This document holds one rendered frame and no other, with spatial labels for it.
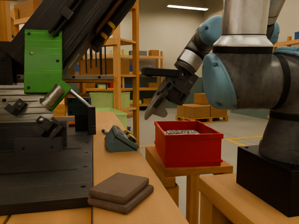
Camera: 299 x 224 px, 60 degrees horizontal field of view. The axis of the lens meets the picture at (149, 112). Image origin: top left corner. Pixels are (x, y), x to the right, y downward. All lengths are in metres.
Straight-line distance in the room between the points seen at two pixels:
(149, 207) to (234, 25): 0.36
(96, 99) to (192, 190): 2.56
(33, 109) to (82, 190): 0.44
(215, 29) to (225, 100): 0.27
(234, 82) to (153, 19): 10.09
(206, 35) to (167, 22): 10.03
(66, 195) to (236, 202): 0.35
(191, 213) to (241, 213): 0.79
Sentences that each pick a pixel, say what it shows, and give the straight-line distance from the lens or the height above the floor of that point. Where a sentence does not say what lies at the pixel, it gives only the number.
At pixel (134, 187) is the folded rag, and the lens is 0.46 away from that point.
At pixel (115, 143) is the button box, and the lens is 0.77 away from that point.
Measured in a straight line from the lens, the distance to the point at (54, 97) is 0.84.
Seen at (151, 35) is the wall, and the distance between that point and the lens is 10.42.
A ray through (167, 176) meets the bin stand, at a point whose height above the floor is 0.78.
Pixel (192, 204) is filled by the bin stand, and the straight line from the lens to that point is 1.34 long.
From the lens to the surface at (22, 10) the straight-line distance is 5.05.
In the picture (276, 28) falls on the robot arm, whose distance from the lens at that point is 0.83.
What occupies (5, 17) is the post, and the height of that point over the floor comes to 1.46.
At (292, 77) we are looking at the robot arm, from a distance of 0.57.
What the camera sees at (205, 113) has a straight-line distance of 6.96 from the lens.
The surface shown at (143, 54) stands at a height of 2.07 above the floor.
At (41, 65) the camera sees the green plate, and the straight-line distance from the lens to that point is 0.91.
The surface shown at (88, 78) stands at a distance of 1.01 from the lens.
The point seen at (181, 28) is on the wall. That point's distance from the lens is 10.95.
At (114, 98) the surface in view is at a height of 0.87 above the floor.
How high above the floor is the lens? 1.11
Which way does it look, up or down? 7 degrees down
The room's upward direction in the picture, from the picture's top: straight up
